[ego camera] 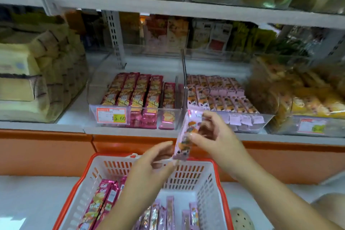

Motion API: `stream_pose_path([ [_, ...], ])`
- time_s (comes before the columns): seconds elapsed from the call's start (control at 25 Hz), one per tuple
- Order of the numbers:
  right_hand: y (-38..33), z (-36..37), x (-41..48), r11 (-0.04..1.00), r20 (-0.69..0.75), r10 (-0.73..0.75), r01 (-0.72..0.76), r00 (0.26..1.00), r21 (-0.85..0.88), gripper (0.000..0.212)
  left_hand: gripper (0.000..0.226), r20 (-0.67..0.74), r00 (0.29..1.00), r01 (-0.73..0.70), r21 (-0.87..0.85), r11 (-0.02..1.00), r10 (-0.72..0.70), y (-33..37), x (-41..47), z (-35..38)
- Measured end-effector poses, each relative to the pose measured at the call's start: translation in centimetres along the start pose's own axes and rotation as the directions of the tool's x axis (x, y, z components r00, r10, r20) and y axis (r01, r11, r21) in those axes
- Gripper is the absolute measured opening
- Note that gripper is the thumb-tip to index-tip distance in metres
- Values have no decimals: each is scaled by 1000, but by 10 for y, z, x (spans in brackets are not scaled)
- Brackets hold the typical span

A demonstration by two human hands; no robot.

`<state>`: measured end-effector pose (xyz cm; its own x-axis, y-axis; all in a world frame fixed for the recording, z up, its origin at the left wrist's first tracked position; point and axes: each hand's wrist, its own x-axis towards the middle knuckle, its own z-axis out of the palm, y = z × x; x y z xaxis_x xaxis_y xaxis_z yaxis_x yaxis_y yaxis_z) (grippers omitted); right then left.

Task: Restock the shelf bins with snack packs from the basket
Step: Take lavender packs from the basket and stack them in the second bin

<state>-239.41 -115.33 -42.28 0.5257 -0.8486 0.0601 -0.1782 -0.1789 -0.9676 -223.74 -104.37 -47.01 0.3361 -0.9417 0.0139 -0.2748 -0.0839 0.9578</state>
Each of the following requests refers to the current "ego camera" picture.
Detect person's left hand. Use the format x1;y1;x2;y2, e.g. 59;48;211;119
129;141;178;190

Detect person's right hand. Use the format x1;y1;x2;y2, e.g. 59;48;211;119
189;111;253;181

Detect pink snack packet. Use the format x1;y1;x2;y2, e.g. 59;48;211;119
172;107;206;161

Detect person's right forearm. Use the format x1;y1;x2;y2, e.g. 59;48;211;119
233;161;341;230

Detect white basket with orange rim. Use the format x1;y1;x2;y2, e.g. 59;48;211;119
52;153;234;230

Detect row of pink packets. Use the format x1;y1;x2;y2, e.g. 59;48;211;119
133;195;200;230

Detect stack of pink packets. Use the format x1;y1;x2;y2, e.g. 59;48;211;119
186;74;266;133

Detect magenta snack packet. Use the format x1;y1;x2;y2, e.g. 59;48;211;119
76;179;115;230
93;181;120;230
116;176;128;198

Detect clear plastic bin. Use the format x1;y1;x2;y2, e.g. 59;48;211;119
265;56;345;139
87;68;187;131
182;49;275;134
0;9;91;124

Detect orange and yellow price tag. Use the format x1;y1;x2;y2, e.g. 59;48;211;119
96;106;127;125

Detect stack of magenta packets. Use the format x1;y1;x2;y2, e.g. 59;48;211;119
100;72;177;130

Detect beige perforated shoe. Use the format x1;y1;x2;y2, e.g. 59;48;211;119
230;207;255;230

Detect white lower shelf board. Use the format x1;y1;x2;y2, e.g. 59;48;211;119
0;50;345;147

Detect white shelf board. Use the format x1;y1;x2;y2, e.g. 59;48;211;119
0;50;345;147
0;0;345;30

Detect white and red snack box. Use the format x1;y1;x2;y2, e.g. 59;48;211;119
209;22;233;51

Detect orange snack box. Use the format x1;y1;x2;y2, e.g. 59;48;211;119
167;17;190;50

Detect orange and green price tag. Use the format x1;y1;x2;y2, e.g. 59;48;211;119
297;118;328;135

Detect stack of yellow bread packets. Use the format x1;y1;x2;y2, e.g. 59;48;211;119
245;55;345;132

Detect row of yellow green packets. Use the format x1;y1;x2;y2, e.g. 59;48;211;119
230;21;277;53

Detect orange shelf base panel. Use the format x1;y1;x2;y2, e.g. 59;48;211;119
0;129;345;185

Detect white upper shelf board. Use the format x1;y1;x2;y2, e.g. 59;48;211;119
0;0;345;30

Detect person's leg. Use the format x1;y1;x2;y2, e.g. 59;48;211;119
310;193;345;230

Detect stack of beige cake packets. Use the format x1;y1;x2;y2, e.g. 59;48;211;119
0;13;89;123

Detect white perforated shelf post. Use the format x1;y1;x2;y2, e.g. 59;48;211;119
310;28;345;64
102;10;127;69

